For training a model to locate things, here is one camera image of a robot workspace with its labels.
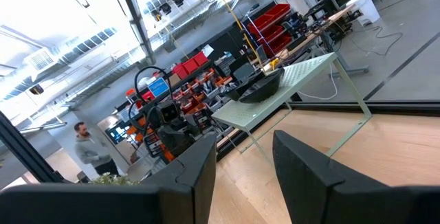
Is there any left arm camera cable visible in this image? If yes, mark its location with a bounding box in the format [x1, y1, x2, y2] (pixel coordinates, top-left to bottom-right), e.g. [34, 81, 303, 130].
[129, 65, 174, 128]

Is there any blue sign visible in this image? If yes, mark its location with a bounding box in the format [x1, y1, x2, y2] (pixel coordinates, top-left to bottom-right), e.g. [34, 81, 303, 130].
[147, 77, 171, 98]

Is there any person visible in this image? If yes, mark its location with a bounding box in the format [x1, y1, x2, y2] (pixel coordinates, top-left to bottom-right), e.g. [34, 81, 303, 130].
[73, 120, 120, 177]

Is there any white trash bin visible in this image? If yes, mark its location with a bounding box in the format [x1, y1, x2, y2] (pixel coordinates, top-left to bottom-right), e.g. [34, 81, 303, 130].
[345, 0, 382, 28]

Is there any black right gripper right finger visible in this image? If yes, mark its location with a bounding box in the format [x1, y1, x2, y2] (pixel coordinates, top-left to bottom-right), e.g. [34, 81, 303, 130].
[272, 129, 347, 224]

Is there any artificial green potted plant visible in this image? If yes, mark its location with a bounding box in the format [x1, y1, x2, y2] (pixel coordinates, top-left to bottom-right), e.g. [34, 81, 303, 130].
[89, 171, 141, 186]

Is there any black steel beam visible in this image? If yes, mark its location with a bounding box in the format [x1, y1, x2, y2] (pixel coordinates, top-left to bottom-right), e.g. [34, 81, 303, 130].
[105, 0, 157, 66]

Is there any yellow hanging cable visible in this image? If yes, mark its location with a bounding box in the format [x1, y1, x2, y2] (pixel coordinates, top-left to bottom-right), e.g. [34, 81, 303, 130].
[206, 0, 265, 70]

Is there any red storage bin rack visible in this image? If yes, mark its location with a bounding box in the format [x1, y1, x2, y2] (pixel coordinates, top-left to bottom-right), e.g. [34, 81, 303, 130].
[246, 3, 293, 59]
[171, 51, 210, 80]

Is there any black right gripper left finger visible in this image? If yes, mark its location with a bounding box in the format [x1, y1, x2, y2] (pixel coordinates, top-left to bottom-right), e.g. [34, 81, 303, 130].
[142, 132, 218, 224]

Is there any grey furniture foot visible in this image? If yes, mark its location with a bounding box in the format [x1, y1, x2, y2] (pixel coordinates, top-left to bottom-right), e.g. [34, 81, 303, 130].
[329, 64, 371, 78]

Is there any green perforated metal shelf riser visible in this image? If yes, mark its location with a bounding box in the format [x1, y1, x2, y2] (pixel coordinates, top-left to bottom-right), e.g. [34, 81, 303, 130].
[210, 52, 373, 166]

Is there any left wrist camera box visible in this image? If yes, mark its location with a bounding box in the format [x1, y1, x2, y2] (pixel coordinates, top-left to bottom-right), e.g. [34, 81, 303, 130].
[156, 100, 182, 126]

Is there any white floor cable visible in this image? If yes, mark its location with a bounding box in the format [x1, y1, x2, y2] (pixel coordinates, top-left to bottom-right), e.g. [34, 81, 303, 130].
[298, 64, 340, 101]

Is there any black small square plate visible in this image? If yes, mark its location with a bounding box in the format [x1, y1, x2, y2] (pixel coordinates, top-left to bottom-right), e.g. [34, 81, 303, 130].
[230, 69, 267, 100]

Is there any wooden top workbench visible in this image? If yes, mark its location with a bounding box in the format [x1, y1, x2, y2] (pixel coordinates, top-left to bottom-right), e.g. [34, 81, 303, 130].
[274, 3, 358, 63]

